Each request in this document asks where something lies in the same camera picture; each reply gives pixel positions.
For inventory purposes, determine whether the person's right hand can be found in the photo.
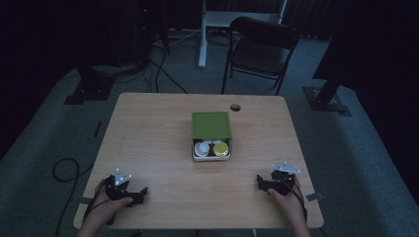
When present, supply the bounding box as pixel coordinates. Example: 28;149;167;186
267;176;308;225

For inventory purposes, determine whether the white round jar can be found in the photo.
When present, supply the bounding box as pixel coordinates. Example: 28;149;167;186
194;140;211;158

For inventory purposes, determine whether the green drawer box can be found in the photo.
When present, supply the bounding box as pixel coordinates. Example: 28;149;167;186
191;112;233;141

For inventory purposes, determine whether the black floor cables bundle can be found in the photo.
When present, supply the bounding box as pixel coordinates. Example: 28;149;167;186
115;42;190;95

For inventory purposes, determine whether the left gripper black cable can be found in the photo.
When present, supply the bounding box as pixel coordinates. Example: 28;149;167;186
82;179;112;222

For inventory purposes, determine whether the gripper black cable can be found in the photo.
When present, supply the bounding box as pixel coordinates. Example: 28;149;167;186
82;179;112;222
282;178;309;222

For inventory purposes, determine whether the white floor cable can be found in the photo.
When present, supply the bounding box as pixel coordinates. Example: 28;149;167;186
152;29;203;47

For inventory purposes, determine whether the white drawer tray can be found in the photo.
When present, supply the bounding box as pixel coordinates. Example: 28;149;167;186
192;137;233;162

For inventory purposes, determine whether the black looped floor cable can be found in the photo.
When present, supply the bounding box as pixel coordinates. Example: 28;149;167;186
51;157;95;237

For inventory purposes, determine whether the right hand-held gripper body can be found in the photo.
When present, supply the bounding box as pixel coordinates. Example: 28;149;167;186
267;161;301;197

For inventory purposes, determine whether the black stand with base plate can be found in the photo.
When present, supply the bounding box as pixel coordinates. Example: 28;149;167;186
63;62;117;106
302;73;353;118

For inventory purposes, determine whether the yellow lid jar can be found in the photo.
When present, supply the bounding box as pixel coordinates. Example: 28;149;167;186
212;141;230;158

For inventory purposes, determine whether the dark computer tower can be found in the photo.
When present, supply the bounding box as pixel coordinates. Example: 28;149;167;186
126;0;156;65

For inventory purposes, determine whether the person's left hand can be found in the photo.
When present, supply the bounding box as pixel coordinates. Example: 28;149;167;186
83;190;133;229

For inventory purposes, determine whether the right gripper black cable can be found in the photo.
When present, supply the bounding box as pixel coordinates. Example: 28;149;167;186
282;178;309;222

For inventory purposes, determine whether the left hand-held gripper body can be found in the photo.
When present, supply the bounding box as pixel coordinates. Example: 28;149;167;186
104;168;136;202

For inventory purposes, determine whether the black folding chair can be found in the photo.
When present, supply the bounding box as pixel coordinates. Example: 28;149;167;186
220;16;301;97

